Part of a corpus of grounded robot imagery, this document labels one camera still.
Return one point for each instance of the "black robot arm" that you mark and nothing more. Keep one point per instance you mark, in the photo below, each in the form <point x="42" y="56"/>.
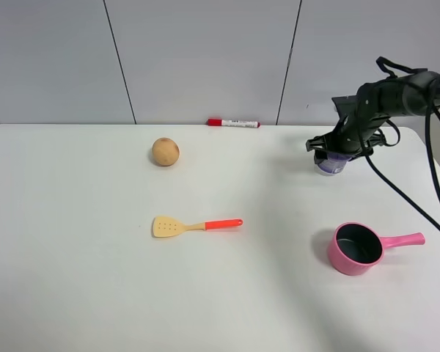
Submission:
<point x="405" y="96"/>

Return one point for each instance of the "purple lidded can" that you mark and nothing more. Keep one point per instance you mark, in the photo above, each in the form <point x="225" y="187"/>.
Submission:
<point x="330" y="163"/>

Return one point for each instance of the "red whiteboard marker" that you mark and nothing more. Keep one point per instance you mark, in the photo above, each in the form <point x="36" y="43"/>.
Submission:
<point x="214" y="122"/>

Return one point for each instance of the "yellow spatula orange handle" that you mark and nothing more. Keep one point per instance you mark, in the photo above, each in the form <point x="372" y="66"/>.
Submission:
<point x="167" y="227"/>

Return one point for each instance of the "pink toy saucepan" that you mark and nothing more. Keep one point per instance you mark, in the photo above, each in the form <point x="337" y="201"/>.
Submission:
<point x="355" y="248"/>

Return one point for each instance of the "round brown potato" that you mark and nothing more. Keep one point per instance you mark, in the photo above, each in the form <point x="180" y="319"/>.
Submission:
<point x="165" y="152"/>

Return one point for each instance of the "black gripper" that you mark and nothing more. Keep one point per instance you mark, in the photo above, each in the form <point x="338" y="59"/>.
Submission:
<point x="352" y="134"/>

